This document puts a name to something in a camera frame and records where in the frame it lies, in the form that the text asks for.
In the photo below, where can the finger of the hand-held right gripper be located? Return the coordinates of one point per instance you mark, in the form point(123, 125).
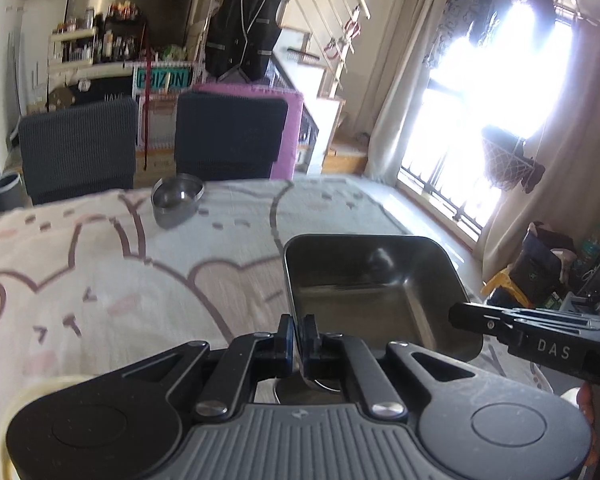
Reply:
point(480, 319)

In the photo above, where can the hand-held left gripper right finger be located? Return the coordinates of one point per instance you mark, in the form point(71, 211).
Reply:
point(307, 347)

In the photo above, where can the beige curtain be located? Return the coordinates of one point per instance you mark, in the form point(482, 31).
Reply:
point(405, 110)

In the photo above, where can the hanging net basket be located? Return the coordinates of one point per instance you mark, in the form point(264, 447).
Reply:
point(510, 160)

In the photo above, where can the person's right hand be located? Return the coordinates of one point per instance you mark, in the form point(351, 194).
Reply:
point(587, 405)

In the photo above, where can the teal sign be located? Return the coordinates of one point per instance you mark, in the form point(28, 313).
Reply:
point(162, 80)

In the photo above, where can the dark grey chair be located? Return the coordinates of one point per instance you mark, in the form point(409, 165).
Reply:
point(77, 150)
point(227, 135)

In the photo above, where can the black hanging garment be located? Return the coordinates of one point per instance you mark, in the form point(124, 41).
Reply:
point(242, 30)

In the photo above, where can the printed tablecloth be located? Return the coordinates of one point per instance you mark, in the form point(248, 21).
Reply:
point(105, 270)

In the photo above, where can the pink cabinet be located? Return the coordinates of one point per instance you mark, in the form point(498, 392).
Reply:
point(295, 130)

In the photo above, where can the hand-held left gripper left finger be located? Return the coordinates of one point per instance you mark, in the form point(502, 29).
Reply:
point(287, 342)

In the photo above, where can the square stainless steel tray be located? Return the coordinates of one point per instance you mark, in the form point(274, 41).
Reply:
point(370, 285)

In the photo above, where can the grey trash bin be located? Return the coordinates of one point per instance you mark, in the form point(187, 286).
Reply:
point(7, 192)

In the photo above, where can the yellow stool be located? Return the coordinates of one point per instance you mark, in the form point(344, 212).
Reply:
point(497, 287)

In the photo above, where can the white side cabinet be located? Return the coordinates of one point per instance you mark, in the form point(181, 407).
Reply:
point(330, 130)

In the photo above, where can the round stainless steel bowl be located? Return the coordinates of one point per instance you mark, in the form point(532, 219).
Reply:
point(177, 200)

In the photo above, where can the dark backpack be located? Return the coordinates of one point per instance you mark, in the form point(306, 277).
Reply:
point(540, 265)

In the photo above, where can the red hanging leash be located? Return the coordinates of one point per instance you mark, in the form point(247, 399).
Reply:
point(144, 110)

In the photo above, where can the shelf with bottles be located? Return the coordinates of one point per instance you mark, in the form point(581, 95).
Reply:
point(95, 45)

